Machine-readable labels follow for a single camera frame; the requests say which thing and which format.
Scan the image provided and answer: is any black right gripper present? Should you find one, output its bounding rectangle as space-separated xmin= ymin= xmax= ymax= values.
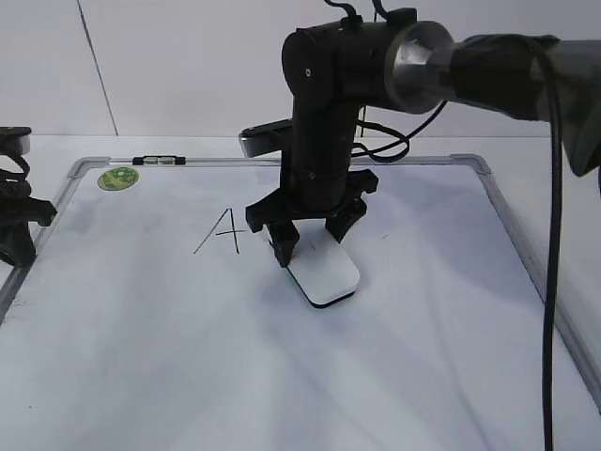
xmin=245 ymin=169 xmax=378 ymax=268

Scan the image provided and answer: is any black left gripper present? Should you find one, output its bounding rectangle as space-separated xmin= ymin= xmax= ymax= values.
xmin=0 ymin=196 xmax=56 ymax=267

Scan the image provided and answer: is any white whiteboard eraser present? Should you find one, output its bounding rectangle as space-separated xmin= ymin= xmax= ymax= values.
xmin=287 ymin=229 xmax=361 ymax=308

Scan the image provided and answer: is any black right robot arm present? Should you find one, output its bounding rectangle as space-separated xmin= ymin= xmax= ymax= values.
xmin=239 ymin=8 xmax=600 ymax=267

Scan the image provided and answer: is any green round magnet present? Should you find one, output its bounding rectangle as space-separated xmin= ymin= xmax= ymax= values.
xmin=98 ymin=167 xmax=140 ymax=192

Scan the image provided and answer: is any black silver board hanger clip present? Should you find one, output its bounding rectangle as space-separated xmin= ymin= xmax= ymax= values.
xmin=131 ymin=155 xmax=187 ymax=166

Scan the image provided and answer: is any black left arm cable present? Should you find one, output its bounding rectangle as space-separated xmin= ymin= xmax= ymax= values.
xmin=0 ymin=152 xmax=33 ymax=201

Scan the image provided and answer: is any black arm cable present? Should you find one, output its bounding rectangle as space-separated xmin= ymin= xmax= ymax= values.
xmin=0 ymin=152 xmax=33 ymax=201
xmin=528 ymin=35 xmax=564 ymax=451

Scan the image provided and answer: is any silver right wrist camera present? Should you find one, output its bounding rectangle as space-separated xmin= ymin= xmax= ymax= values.
xmin=239 ymin=119 xmax=292 ymax=158

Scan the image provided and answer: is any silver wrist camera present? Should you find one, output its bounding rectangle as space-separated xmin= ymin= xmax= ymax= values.
xmin=0 ymin=127 xmax=32 ymax=156
xmin=239 ymin=119 xmax=292 ymax=158

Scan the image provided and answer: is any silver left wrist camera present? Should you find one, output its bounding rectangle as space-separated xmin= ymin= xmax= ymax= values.
xmin=0 ymin=127 xmax=32 ymax=156

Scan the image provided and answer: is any white magnetic whiteboard grey frame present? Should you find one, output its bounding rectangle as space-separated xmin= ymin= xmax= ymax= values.
xmin=0 ymin=153 xmax=601 ymax=451

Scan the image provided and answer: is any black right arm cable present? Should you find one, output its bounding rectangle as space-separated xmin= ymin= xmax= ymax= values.
xmin=528 ymin=35 xmax=564 ymax=451

